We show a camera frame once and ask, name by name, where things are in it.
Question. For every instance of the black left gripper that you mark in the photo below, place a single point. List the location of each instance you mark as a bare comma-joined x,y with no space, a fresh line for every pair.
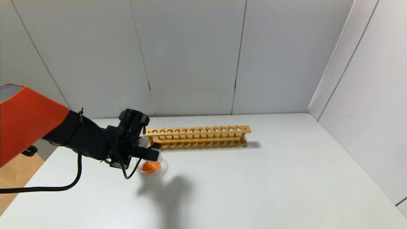
120,164

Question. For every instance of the orange and black left arm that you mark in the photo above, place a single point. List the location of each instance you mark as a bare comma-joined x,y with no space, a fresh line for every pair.
25,121

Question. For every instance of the wooden test tube rack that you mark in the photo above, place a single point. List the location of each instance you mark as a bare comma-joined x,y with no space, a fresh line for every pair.
203,130

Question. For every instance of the clear glass dish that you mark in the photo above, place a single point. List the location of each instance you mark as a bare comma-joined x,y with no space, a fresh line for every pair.
152,168

